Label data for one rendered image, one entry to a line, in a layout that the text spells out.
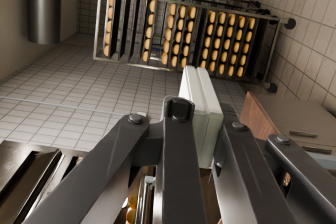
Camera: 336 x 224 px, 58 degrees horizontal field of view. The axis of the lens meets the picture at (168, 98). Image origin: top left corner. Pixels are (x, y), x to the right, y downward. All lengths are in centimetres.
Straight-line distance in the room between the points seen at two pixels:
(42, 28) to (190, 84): 319
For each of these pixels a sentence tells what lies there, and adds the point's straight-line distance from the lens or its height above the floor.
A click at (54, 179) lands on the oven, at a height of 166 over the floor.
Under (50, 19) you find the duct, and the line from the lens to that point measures 332.
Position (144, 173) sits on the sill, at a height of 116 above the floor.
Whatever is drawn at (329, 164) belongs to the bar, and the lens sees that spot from 138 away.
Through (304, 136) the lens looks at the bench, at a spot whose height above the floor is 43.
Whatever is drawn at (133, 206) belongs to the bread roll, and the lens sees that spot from 200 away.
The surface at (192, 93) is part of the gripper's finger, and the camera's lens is 15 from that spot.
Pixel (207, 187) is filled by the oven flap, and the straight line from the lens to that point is 197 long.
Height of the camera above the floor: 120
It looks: 3 degrees down
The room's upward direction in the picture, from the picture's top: 81 degrees counter-clockwise
